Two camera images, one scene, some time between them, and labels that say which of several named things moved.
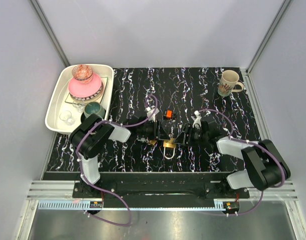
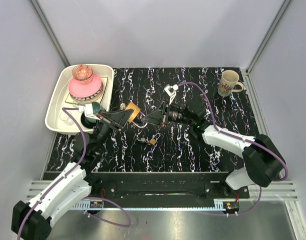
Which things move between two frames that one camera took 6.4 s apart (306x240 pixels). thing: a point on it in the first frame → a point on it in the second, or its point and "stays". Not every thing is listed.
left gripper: [159, 133] → [115, 120]
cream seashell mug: [229, 83] stays
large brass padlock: [173, 145] → [135, 112]
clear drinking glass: [66, 116] stays
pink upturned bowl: [85, 89] stays
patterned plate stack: [96, 98] stays
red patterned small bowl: [82, 73] stays
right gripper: [182, 138] → [157, 118]
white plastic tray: [64, 117] stays
